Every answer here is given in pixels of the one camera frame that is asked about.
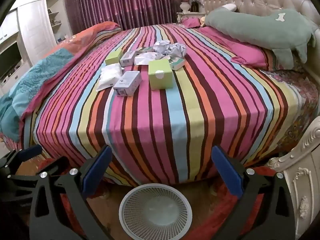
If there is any teal and orange quilt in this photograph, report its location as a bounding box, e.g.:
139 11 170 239
0 21 123 143

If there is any purple curtain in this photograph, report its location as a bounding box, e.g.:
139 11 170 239
64 0 176 35

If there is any white cardboard box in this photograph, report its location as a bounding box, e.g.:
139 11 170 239
113 70 142 97
120 51 137 67

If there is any striped bed sheet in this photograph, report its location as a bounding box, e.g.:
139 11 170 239
22 24 303 188

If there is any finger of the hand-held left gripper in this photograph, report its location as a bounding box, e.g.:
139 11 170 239
0 144 43 178
9 156 70 182

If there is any green plush pillow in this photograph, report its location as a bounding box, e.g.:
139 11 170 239
204 6 317 69

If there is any large pink pillow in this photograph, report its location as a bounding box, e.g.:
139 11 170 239
198 26 270 68

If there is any white nightstand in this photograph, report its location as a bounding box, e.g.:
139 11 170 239
176 12 206 24

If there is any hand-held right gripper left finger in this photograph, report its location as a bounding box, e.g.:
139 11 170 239
29 145 113 240

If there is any floral mattress cover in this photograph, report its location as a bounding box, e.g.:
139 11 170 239
260 62 320 157

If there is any white mesh wastebasket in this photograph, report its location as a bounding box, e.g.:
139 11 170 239
119 183 193 240

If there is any ornate white footboard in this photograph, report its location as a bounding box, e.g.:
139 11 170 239
267 116 320 240

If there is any white plastic bag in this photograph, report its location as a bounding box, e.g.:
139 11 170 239
96 63 123 92

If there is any small green box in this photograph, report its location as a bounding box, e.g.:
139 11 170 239
105 50 124 66

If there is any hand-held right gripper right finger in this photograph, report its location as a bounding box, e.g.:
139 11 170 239
211 145 297 240

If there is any large green box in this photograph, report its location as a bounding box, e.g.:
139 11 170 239
148 59 174 91

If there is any black television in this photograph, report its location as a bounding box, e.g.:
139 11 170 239
0 41 22 79

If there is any white packet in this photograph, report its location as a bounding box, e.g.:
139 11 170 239
134 52 161 66

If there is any small pink pillow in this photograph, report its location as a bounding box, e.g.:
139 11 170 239
183 17 203 28

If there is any green and white box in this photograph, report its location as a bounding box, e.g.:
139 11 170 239
168 56 186 71

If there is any white wardrobe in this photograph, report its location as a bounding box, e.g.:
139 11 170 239
17 0 63 66

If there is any red shaggy rug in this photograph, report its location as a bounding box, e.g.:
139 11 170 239
211 165 279 240

